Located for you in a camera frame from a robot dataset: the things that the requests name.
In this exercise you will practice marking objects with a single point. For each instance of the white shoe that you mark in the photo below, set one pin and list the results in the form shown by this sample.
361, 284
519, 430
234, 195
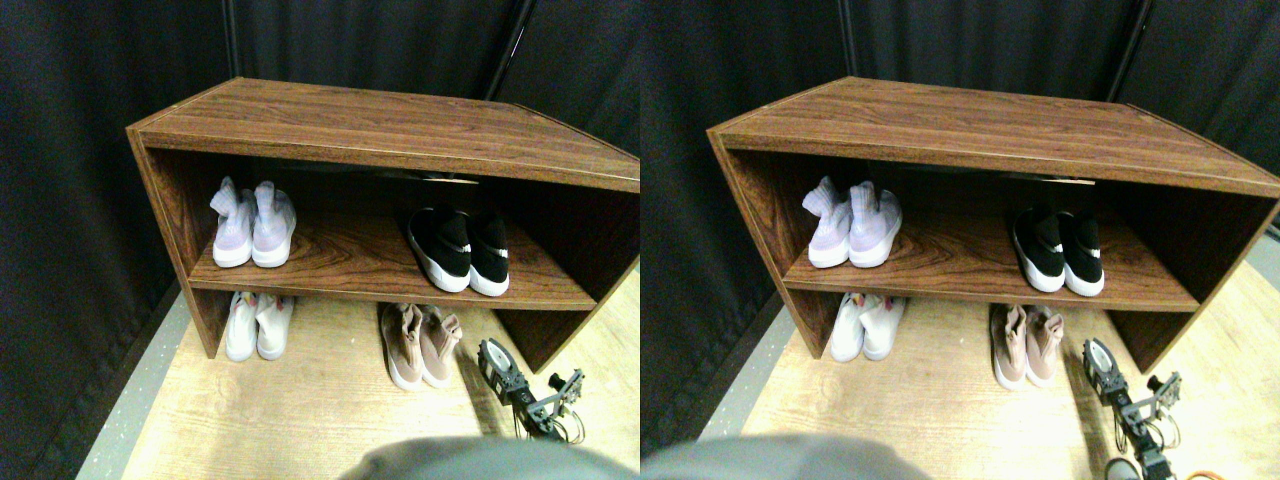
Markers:
274, 328
882, 328
241, 330
847, 330

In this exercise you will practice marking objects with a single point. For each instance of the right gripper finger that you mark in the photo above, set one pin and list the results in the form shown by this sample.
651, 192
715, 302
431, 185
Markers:
498, 364
1102, 363

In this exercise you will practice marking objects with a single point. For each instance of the black curtain stand pole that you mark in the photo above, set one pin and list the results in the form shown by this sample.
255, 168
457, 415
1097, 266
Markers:
846, 40
511, 48
1130, 50
231, 40

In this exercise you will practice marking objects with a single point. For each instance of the brown shoe rack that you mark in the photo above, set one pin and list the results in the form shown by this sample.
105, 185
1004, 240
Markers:
380, 125
980, 125

